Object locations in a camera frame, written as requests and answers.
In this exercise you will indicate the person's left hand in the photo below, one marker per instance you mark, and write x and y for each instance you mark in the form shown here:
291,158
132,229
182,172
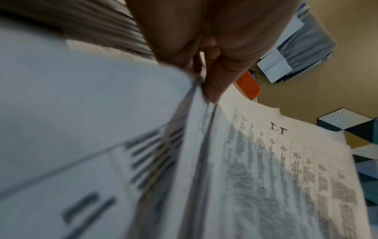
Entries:
236,28

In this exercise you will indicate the bundle of printed paper sheets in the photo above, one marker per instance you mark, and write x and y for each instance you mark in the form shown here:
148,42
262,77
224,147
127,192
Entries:
97,144

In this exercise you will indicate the white folded paper sheet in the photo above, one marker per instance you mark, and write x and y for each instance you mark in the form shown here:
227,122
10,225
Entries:
274,67

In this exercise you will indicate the orange perforated plastic piece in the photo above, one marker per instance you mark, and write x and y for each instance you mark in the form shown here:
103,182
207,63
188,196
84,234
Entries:
248,86

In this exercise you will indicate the grey striped stack of papers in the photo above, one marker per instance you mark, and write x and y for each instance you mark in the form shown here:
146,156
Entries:
88,21

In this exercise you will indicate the printed table paper sheet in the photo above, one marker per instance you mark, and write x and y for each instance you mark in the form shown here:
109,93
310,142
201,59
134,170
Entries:
277,177

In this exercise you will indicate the geometric patterned box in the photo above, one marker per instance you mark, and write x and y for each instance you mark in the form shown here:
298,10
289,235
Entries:
361,140

